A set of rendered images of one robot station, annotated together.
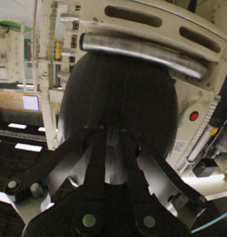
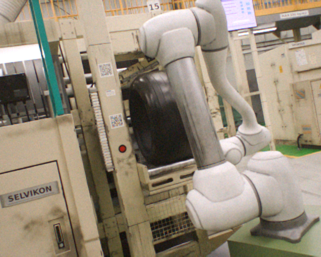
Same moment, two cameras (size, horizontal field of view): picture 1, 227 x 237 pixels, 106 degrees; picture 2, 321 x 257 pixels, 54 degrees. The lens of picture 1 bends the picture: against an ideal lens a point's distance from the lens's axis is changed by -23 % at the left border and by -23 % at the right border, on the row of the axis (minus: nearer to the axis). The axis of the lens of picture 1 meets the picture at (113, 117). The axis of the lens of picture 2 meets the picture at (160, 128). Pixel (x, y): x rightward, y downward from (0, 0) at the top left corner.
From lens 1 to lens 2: 1.60 m
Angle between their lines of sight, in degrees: 38
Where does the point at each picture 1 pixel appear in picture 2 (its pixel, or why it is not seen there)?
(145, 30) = (183, 171)
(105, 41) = (193, 162)
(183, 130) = (123, 135)
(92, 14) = not seen: hidden behind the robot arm
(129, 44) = (184, 164)
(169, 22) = (177, 179)
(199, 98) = (127, 160)
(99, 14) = not seen: hidden behind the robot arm
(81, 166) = not seen: hidden behind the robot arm
